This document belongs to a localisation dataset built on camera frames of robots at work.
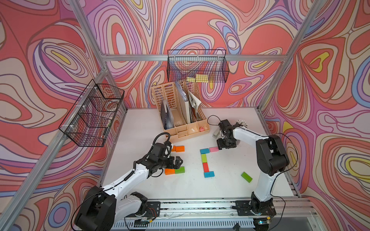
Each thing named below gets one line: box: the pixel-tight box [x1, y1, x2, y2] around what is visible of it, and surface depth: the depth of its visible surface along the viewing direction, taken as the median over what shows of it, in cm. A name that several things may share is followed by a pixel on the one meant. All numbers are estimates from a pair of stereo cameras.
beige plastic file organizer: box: [151, 81, 211, 143], surface depth 101 cm
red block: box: [202, 162, 210, 173], surface depth 90 cm
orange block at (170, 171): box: [164, 168, 176, 176], surface depth 86 cm
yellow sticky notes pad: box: [186, 73, 209, 83], surface depth 86 cm
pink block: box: [209, 146, 220, 153], surface depth 98 cm
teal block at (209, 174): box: [203, 170, 215, 179], surface depth 86 cm
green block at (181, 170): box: [175, 166, 185, 174], surface depth 87 cm
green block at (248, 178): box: [240, 171, 253, 183], surface depth 86 cm
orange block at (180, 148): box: [175, 145, 186, 153], surface depth 98 cm
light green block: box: [200, 153, 208, 164], surface depth 95 cm
